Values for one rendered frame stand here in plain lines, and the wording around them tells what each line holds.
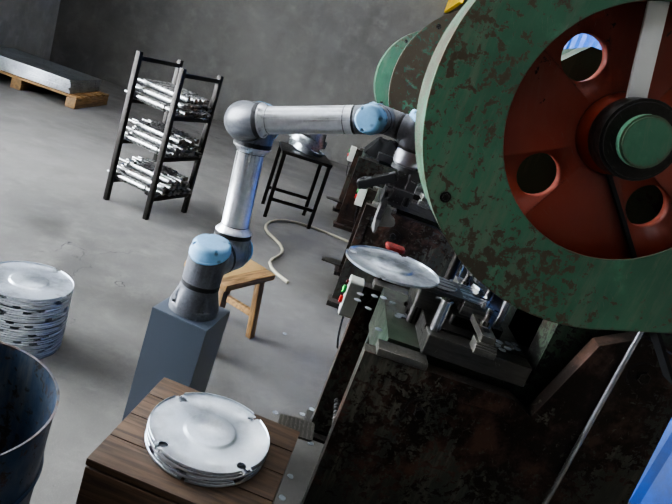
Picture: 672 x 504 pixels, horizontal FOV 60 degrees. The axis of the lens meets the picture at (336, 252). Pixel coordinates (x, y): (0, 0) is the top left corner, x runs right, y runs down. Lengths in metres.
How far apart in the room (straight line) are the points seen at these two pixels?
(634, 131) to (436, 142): 0.36
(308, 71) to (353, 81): 0.62
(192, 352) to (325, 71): 6.75
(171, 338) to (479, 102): 1.11
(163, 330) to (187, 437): 0.47
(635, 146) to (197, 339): 1.23
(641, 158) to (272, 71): 7.34
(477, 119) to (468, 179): 0.12
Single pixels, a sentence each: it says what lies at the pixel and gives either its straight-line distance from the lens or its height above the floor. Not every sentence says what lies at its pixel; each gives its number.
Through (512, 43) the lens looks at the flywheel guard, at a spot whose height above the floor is 1.42.
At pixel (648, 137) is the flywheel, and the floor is 1.34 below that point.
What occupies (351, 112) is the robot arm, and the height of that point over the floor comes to 1.17.
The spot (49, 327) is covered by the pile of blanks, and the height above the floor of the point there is 0.13.
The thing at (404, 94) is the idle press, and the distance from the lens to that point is 2.99.
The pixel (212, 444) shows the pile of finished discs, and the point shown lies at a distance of 1.45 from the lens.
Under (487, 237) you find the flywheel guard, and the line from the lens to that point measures 1.26.
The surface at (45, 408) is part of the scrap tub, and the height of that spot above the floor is 0.41.
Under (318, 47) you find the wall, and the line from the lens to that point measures 8.28.
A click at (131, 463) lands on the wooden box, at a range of 1.42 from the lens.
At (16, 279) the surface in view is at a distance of 2.30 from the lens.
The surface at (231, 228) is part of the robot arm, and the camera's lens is 1.85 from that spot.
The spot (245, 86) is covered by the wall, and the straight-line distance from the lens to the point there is 8.41.
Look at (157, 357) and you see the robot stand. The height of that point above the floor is 0.30.
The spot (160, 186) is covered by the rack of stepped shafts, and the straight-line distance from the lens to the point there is 3.83.
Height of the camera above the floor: 1.28
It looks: 17 degrees down
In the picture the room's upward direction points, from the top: 20 degrees clockwise
